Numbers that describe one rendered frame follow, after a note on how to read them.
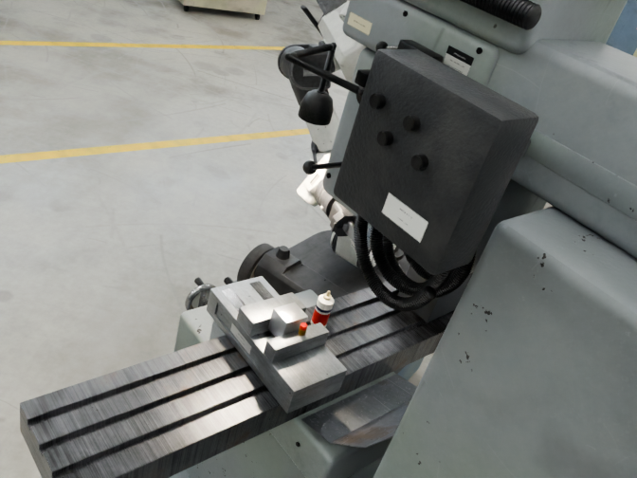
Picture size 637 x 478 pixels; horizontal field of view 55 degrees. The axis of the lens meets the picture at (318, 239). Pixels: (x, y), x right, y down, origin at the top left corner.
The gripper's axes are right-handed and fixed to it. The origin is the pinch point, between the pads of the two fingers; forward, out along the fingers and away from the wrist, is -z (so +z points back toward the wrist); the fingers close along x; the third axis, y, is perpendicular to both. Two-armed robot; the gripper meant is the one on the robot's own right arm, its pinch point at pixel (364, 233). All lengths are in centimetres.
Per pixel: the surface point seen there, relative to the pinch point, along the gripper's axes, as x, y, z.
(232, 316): -24.9, 24.8, 4.1
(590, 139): -1, -45, -40
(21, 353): -64, 124, 97
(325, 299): -1.2, 22.7, 4.3
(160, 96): 49, 127, 355
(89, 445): -58, 31, -18
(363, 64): -11.0, -36.6, 3.5
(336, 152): -11.1, -18.3, 3.4
